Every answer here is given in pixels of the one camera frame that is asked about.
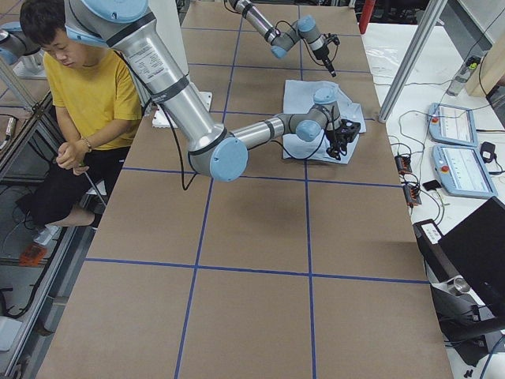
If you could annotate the blue teach pendant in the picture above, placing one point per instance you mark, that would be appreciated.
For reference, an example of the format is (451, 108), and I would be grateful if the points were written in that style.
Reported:
(461, 171)
(452, 125)

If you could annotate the red cylinder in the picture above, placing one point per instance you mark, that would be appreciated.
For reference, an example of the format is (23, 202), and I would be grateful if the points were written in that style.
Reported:
(366, 15)

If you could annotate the clear water bottle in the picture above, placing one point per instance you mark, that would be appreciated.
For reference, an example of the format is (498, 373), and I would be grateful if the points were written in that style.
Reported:
(462, 76)

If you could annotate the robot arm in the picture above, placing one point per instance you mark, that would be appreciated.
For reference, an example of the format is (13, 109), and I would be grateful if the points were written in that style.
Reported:
(130, 27)
(283, 36)

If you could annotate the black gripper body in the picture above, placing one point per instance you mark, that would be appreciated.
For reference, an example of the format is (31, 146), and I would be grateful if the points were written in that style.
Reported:
(326, 58)
(334, 139)

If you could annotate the aluminium frame post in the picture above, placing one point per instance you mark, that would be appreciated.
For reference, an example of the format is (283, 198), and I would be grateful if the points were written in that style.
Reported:
(413, 52)

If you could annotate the black laptop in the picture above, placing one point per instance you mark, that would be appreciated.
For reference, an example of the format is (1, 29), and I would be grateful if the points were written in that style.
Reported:
(475, 247)

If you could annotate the near blue teach pendant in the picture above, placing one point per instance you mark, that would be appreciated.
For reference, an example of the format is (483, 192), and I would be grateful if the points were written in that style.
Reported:
(461, 171)

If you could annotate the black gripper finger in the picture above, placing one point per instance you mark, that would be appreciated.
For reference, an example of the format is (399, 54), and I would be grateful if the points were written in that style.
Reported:
(331, 69)
(334, 153)

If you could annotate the clear plastic bag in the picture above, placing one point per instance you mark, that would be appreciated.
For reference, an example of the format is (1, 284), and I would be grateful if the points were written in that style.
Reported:
(382, 61)

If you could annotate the person in yellow shirt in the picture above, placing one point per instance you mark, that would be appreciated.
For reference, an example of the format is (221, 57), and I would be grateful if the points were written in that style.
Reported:
(98, 111)

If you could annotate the far blue teach pendant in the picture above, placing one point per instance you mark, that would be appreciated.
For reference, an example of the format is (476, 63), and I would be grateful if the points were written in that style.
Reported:
(452, 125)

